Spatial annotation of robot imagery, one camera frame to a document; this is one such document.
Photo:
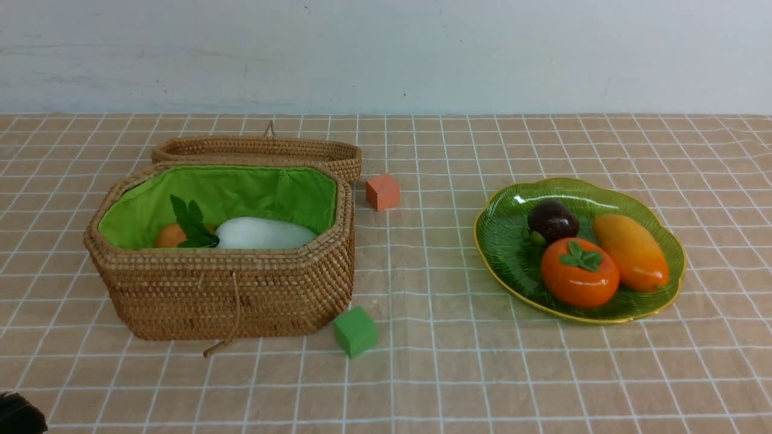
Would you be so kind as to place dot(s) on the orange foam cube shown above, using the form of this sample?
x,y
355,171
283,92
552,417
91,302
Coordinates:
x,y
383,192

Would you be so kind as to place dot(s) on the green glass leaf plate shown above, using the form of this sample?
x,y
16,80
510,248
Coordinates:
x,y
498,235

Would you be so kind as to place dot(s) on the orange persimmon with green leaf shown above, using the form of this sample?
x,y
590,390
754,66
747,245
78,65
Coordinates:
x,y
579,273

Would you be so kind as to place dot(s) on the green foam cube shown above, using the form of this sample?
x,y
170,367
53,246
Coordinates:
x,y
355,332

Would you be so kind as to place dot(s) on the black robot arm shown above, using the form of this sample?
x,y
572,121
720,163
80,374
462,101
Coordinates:
x,y
18,415

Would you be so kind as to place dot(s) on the woven wicker basket lid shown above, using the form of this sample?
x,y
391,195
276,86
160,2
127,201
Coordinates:
x,y
342,159

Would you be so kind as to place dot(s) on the woven wicker basket green lining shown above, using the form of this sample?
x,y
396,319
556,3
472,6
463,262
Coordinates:
x,y
202,293

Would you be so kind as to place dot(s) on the orange yellow mango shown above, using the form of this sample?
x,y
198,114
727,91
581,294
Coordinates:
x,y
641,262

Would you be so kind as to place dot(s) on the dark purple mangosteen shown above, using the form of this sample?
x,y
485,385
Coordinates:
x,y
550,221

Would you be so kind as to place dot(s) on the beige checkered tablecloth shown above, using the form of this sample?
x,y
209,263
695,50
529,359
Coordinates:
x,y
456,354

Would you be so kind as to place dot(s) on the white radish with green leaves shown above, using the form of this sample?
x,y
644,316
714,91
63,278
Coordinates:
x,y
241,233

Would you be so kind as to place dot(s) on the brown potato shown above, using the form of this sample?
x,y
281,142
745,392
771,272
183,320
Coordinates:
x,y
170,236

